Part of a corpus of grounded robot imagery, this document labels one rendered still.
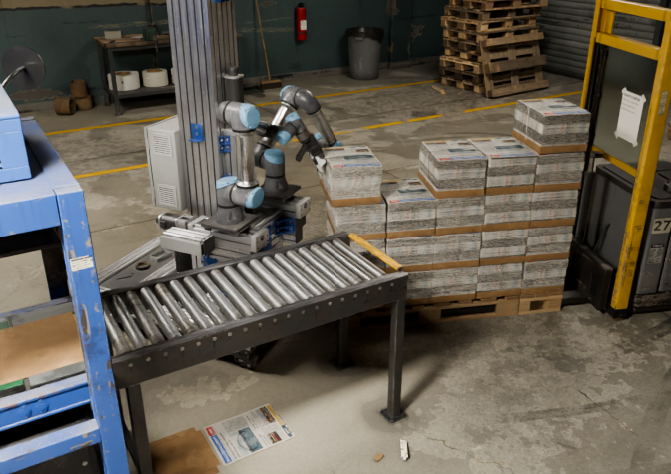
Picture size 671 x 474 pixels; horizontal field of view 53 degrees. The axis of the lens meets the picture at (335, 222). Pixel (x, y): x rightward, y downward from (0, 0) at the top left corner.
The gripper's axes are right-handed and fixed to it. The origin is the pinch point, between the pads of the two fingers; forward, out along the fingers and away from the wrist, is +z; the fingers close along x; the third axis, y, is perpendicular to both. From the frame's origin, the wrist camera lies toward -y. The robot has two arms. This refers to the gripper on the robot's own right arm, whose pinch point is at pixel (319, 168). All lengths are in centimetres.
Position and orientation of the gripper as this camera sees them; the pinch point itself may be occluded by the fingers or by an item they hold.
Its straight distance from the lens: 379.3
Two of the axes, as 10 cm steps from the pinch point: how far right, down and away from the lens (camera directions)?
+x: -1.8, -4.0, 9.0
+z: 4.9, 7.6, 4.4
